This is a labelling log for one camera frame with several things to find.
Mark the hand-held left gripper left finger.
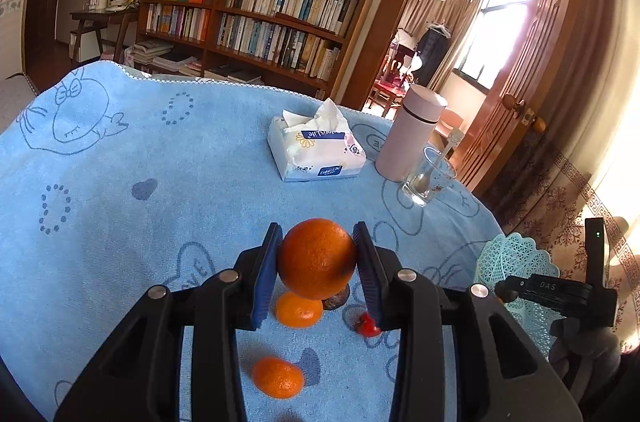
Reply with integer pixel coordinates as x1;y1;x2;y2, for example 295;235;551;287
54;222;285;422

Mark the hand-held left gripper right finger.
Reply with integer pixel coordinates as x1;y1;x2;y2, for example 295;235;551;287
352;222;583;422

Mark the dark purple passion fruit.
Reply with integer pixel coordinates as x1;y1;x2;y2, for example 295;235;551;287
321;285;351;311

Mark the red cherry tomato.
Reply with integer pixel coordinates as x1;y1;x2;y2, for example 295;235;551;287
354;313;382;338

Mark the small tangerine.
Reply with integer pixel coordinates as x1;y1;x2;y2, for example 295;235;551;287
275;291;325;329
251;356;305;399

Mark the large orange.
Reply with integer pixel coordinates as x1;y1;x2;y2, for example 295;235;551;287
276;218;358;300

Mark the teal plastic lattice basket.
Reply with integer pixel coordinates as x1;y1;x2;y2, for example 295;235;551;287
474;233;623;355

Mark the person's right hand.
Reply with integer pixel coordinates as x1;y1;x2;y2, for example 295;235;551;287
549;317;623;403

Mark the clear drinking glass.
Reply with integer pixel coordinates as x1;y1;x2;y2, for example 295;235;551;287
401;146;458;208

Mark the white tissue pack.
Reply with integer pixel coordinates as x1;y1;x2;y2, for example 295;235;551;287
267;97;367;183

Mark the blue printed towel blanket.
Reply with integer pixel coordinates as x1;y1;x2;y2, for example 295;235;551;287
0;60;506;422

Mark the pink thermos bottle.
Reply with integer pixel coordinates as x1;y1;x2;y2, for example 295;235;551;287
375;84;449;183

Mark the small pink chair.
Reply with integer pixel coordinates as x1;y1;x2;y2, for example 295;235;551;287
435;108;463;139

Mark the red wooden chair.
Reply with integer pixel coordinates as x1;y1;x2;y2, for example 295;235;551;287
372;42;416;103

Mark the black hanging coat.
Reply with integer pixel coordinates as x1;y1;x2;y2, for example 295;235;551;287
416;25;451;86

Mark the wooden room door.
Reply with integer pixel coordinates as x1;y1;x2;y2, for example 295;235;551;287
457;0;576;198

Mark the wooden bookshelf with books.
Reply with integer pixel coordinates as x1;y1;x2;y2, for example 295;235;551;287
135;0;373;100

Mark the dark wooden desk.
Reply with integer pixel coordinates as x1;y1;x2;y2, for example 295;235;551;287
69;5;141;63

